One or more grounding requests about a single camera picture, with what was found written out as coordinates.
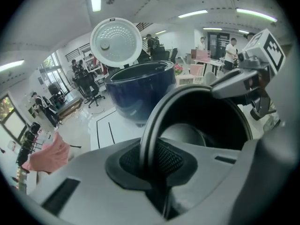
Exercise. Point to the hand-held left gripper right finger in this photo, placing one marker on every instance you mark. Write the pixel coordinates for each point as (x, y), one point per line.
(222, 184)

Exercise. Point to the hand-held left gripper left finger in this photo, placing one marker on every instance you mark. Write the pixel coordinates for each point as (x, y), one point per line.
(89, 196)

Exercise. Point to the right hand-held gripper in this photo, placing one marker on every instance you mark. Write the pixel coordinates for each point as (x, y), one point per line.
(269, 48)

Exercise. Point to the dark grey pot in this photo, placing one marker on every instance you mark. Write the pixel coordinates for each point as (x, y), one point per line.
(194, 107)

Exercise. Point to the navy blue rice cooker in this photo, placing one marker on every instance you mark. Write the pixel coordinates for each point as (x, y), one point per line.
(140, 95)

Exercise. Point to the pink plastic basket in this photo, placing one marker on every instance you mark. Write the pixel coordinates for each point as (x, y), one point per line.
(197, 72)

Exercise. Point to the pink cloth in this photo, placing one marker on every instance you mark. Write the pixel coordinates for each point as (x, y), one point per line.
(50, 155)

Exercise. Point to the black double door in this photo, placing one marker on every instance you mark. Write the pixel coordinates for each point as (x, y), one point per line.
(218, 42)

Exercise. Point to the red storage box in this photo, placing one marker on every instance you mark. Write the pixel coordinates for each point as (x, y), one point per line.
(200, 54)

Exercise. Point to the pink digital clock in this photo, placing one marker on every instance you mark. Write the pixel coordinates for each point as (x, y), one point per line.
(185, 80)

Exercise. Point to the pink flower bunch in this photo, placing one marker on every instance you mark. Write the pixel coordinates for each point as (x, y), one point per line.
(178, 69)

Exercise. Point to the low wooden platform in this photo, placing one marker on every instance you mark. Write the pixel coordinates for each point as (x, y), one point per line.
(70, 105)

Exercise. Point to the black office chair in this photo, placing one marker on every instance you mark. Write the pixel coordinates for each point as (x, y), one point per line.
(164, 54)
(90, 88)

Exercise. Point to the white shelf rack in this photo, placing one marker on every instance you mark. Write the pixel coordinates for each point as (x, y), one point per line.
(90, 62)

